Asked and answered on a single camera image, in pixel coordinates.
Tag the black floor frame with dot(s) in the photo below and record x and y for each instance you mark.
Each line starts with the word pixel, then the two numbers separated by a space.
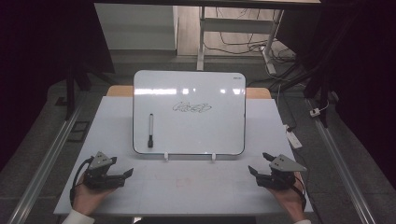
pixel 76 140

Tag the person's right hand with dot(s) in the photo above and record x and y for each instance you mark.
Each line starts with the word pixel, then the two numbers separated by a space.
pixel 288 202

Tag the white whiteboard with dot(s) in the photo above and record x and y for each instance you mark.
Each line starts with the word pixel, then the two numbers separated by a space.
pixel 193 133

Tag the aluminium rail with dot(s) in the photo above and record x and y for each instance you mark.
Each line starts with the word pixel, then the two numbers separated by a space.
pixel 342 174
pixel 40 171

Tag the person's left hand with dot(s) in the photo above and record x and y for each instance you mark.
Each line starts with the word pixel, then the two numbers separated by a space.
pixel 87 199

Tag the small white adapter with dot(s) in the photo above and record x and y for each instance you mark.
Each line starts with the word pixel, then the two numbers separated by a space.
pixel 314 112

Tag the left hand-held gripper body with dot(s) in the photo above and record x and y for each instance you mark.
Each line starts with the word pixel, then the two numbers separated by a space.
pixel 98 174

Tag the person's left white sleeve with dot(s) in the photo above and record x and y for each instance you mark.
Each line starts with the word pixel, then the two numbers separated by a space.
pixel 77 217

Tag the wooden table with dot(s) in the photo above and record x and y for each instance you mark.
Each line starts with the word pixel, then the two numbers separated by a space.
pixel 120 91

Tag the white desk frame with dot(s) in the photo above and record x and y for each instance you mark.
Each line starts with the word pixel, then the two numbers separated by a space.
pixel 236 25

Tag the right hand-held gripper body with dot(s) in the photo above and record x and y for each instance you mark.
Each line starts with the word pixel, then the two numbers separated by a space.
pixel 280 175

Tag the white table cover sheet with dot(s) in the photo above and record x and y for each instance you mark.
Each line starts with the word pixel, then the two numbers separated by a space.
pixel 186 193

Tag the white power strip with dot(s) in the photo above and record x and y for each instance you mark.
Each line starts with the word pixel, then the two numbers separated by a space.
pixel 294 140

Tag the white whiteboard support clip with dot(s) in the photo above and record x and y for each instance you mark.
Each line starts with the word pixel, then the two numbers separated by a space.
pixel 166 156
pixel 213 156

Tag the white cabinet panel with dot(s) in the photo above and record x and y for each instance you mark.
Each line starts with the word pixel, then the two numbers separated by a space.
pixel 134 28

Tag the dark curtain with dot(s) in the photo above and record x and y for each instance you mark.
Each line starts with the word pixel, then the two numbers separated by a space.
pixel 373 77
pixel 31 62

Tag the white marker with black cap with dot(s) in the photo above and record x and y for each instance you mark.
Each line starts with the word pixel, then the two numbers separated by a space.
pixel 150 124

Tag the person's white sleeve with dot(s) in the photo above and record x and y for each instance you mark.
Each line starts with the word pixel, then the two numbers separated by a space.
pixel 77 217
pixel 302 221

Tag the person's right white sleeve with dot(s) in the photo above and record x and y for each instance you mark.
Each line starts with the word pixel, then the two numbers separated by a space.
pixel 302 221

